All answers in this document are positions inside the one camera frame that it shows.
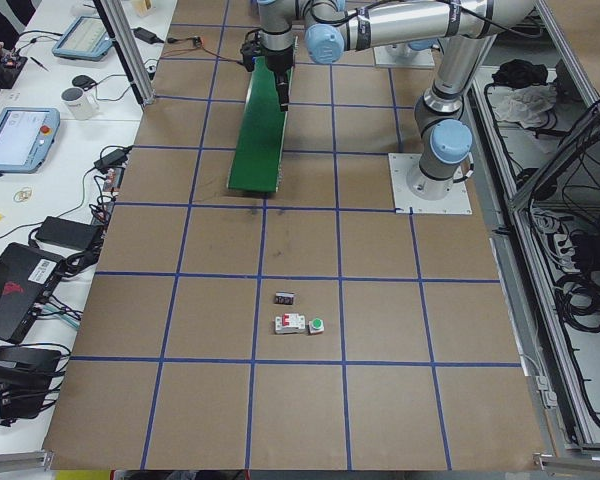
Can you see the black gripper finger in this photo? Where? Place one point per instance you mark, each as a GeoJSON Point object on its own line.
{"type": "Point", "coordinates": [282, 89]}

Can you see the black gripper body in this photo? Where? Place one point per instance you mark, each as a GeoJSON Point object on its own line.
{"type": "Point", "coordinates": [277, 61]}

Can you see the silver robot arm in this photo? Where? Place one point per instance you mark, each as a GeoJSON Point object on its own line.
{"type": "Point", "coordinates": [330, 30]}

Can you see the black capacitor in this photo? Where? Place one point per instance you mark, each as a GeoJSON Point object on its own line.
{"type": "Point", "coordinates": [284, 298]}

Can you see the green conveyor belt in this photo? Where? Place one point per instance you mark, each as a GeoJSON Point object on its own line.
{"type": "Point", "coordinates": [256, 164]}

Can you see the far teach pendant tablet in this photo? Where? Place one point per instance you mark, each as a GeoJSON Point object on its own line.
{"type": "Point", "coordinates": [85, 39]}

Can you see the teach pendant tablet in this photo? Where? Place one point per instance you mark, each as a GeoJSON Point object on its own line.
{"type": "Point", "coordinates": [26, 137]}
{"type": "Point", "coordinates": [85, 39]}

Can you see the black computer mouse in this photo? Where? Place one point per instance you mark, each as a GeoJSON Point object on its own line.
{"type": "Point", "coordinates": [84, 82]}

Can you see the white mug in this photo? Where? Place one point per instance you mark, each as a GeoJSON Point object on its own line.
{"type": "Point", "coordinates": [81, 104]}

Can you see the white red circuit breaker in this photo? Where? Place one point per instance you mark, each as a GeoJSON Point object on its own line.
{"type": "Point", "coordinates": [290, 323]}

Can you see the green push button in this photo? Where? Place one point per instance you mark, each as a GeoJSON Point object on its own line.
{"type": "Point", "coordinates": [316, 326]}

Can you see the black power adapter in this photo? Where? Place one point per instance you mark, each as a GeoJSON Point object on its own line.
{"type": "Point", "coordinates": [69, 234]}

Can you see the near teach pendant tablet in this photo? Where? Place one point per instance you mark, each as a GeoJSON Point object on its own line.
{"type": "Point", "coordinates": [26, 137]}

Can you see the black laptop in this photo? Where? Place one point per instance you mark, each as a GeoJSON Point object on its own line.
{"type": "Point", "coordinates": [33, 274]}

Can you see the black docking device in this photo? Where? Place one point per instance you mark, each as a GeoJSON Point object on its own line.
{"type": "Point", "coordinates": [26, 375]}

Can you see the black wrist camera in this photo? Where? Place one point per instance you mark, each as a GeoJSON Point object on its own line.
{"type": "Point", "coordinates": [251, 49]}

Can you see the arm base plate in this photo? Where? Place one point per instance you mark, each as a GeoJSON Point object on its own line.
{"type": "Point", "coordinates": [402, 56]}
{"type": "Point", "coordinates": [414, 193]}

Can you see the aluminium frame post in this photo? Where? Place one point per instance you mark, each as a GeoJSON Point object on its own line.
{"type": "Point", "coordinates": [117, 26]}

